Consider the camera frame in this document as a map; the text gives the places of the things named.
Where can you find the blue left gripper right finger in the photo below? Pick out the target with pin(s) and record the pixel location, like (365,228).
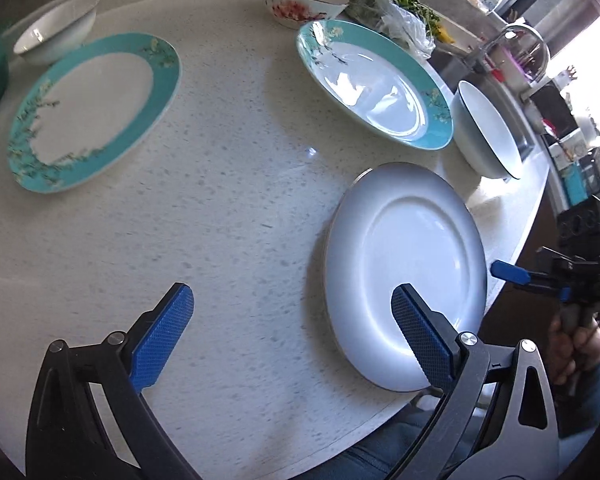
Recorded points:
(429,334)

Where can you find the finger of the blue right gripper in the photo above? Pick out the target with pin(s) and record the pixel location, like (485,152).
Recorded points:
(530,281)

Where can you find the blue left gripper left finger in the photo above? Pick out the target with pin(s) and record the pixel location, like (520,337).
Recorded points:
(155,334)

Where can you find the plain white plate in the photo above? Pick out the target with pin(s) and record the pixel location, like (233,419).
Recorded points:
(400,224)

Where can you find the white bowl dark rim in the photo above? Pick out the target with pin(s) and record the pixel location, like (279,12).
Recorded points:
(482,135)

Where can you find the teal floral plate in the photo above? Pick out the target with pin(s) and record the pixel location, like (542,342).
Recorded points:
(377,83)
(89,109)

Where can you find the right hand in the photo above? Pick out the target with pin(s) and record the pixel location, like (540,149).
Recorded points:
(565,354)

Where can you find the chrome sink faucet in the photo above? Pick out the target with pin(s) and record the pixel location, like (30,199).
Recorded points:
(524,44)

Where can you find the plastic bag of greens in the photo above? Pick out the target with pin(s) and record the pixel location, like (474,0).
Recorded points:
(411,24)

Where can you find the white bowl red flowers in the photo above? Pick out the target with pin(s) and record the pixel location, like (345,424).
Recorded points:
(300,0)

